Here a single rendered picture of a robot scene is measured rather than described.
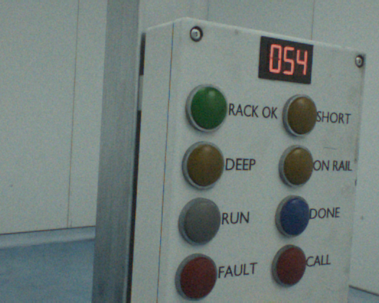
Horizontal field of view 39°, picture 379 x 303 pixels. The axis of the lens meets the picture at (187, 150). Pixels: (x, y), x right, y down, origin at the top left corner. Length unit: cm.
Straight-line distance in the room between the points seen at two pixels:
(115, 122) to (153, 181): 7
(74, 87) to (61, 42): 37
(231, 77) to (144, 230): 12
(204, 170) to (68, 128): 423
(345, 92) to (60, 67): 416
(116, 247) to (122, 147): 7
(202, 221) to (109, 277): 11
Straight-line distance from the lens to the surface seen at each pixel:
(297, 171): 38
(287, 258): 39
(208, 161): 34
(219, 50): 35
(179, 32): 34
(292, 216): 39
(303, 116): 39
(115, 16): 43
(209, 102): 33
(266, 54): 37
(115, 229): 41
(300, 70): 39
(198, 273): 35
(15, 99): 436
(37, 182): 448
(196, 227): 34
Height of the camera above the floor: 104
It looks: 3 degrees down
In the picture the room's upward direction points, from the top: 4 degrees clockwise
